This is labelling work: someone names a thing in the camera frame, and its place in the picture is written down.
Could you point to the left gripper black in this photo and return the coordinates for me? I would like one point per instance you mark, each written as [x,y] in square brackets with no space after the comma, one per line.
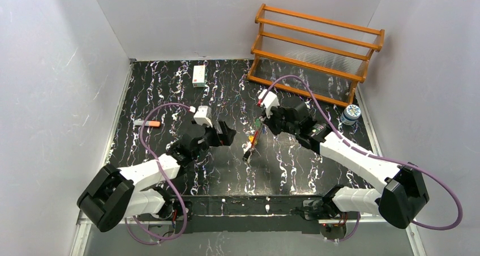
[220,136]

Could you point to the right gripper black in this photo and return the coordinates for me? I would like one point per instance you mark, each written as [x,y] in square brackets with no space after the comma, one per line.
[275,118]

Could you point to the steel key organizer red handle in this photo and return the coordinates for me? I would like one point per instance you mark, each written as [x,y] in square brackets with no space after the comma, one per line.
[253,139]

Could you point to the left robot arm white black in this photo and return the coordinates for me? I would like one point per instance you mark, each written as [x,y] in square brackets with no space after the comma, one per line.
[118,193]

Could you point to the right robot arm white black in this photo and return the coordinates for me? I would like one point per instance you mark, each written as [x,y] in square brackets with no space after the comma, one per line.
[398,193]

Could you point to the orange grey marker pen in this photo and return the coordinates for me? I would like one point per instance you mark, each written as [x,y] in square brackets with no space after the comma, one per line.
[147,123]

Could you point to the white blue round jar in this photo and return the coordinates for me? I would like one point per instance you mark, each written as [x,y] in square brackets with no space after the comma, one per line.
[350,115]

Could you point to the orange wooden shelf rack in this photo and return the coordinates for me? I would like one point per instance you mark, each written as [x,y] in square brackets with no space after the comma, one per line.
[332,56]

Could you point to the white red small box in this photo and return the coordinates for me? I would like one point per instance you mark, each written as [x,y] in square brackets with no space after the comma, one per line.
[199,76]

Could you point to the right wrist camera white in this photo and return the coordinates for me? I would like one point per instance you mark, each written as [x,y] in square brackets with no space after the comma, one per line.
[268,100]

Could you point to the aluminium frame rail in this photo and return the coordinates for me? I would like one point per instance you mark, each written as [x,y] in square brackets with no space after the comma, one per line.
[254,225]

